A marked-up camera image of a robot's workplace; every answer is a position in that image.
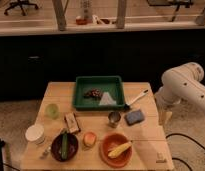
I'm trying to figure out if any metal cup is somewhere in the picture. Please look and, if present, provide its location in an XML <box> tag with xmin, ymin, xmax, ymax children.
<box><xmin>108</xmin><ymin>111</ymin><xmax>121</xmax><ymax>128</ymax></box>

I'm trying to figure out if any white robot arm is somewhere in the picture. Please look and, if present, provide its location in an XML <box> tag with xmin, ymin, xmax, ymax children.
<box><xmin>154</xmin><ymin>62</ymin><xmax>205</xmax><ymax>125</ymax></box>

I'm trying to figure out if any dark grape bunch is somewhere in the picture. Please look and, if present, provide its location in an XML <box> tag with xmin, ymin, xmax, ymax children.
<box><xmin>84</xmin><ymin>89</ymin><xmax>102</xmax><ymax>99</ymax></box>

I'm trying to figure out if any green plastic tray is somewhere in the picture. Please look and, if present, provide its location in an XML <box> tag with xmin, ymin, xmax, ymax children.
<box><xmin>72</xmin><ymin>76</ymin><xmax>125</xmax><ymax>111</ymax></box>

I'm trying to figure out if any blue sponge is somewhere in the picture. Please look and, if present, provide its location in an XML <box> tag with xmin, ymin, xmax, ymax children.
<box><xmin>125</xmin><ymin>110</ymin><xmax>145</xmax><ymax>126</ymax></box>

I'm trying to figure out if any brown snack box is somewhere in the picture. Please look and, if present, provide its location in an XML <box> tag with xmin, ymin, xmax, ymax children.
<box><xmin>64</xmin><ymin>113</ymin><xmax>80</xmax><ymax>133</ymax></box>

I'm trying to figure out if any orange peach fruit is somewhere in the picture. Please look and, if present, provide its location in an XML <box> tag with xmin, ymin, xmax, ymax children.
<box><xmin>83</xmin><ymin>132</ymin><xmax>97</xmax><ymax>147</ymax></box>

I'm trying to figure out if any green plastic cup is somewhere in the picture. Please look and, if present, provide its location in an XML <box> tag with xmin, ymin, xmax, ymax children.
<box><xmin>45</xmin><ymin>103</ymin><xmax>59</xmax><ymax>119</ymax></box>

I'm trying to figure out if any metal spoon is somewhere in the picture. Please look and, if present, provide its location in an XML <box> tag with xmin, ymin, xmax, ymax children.
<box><xmin>40</xmin><ymin>129</ymin><xmax>68</xmax><ymax>159</ymax></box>

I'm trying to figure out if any orange clay bowl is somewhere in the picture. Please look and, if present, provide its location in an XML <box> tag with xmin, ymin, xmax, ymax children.
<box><xmin>99</xmin><ymin>133</ymin><xmax>132</xmax><ymax>168</ymax></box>

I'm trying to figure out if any red bowl on shelf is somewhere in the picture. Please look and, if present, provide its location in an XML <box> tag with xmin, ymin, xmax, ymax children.
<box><xmin>75</xmin><ymin>18</ymin><xmax>88</xmax><ymax>25</ymax></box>

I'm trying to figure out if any yellow corn cob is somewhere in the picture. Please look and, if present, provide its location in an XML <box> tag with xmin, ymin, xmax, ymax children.
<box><xmin>108</xmin><ymin>142</ymin><xmax>132</xmax><ymax>158</ymax></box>

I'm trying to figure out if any green cucumber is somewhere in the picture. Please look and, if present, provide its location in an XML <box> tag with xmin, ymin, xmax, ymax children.
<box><xmin>61</xmin><ymin>132</ymin><xmax>68</xmax><ymax>160</ymax></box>

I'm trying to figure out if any dark brown bowl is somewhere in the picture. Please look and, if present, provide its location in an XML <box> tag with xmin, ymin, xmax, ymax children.
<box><xmin>51</xmin><ymin>133</ymin><xmax>78</xmax><ymax>162</ymax></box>

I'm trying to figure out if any white paper cup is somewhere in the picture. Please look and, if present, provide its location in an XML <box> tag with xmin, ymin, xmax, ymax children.
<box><xmin>25</xmin><ymin>124</ymin><xmax>45</xmax><ymax>145</ymax></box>

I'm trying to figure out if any black tripod stand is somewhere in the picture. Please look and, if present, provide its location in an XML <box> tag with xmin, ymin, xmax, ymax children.
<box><xmin>0</xmin><ymin>139</ymin><xmax>20</xmax><ymax>171</ymax></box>

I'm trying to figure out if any white handled brush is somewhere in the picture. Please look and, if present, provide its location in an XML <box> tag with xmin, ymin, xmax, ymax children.
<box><xmin>124</xmin><ymin>89</ymin><xmax>148</xmax><ymax>110</ymax></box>

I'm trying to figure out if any black floor cable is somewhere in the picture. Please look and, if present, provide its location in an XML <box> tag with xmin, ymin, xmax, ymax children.
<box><xmin>165</xmin><ymin>132</ymin><xmax>205</xmax><ymax>171</ymax></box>

